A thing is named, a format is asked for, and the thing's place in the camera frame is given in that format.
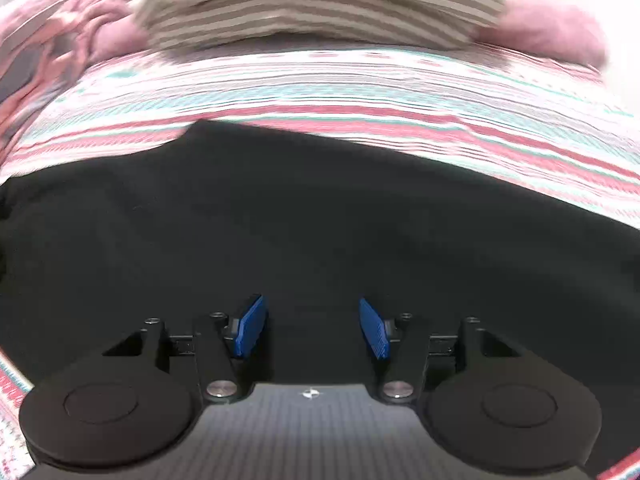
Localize black pants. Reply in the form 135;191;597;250
1;122;639;471

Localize patterned red green bedsheet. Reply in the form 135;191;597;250
1;42;639;479

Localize beige striped folded quilt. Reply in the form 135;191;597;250
132;0;506;51

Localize pink fluffy blanket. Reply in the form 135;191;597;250
1;0;606;153

